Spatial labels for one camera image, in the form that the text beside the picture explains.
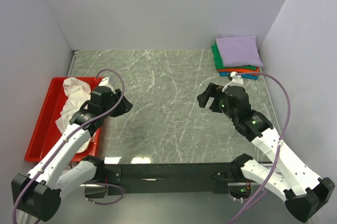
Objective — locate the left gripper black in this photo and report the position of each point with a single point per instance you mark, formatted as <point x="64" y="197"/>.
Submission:
<point x="125" y="106"/>

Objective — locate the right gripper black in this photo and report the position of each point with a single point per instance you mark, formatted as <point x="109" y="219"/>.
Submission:
<point x="212" y="90"/>

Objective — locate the white printed t-shirt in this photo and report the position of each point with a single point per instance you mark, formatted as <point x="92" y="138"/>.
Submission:
<point x="77" y="92"/>

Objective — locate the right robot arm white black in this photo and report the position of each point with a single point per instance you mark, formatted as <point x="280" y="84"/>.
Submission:
<point x="302" y="190"/>

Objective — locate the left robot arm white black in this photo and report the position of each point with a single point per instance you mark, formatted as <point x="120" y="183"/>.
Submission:
<point x="40" y="192"/>

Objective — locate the folded teal t-shirt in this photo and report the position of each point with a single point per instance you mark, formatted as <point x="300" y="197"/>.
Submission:
<point x="246" y="76"/>

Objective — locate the folded green t-shirt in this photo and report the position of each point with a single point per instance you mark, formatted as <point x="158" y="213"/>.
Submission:
<point x="219" y="62"/>

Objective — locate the folded orange t-shirt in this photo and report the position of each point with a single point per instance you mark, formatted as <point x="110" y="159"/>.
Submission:
<point x="252" y="72"/>

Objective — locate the folded lilac t-shirt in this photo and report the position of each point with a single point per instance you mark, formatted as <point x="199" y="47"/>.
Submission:
<point x="238" y="51"/>

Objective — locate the red plastic bin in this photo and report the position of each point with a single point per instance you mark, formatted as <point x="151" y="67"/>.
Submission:
<point x="46" y="133"/>

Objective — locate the black base beam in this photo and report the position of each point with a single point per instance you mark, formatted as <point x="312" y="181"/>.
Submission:
<point x="170" y="178"/>

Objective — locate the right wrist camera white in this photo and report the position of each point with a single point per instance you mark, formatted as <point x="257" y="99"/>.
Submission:
<point x="235" y="80"/>

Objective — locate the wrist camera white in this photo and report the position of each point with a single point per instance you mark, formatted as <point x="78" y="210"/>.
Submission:
<point x="107" y="83"/>
<point x="235" y="80"/>

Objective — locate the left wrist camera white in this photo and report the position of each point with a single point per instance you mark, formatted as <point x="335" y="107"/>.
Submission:
<point x="107" y="83"/>

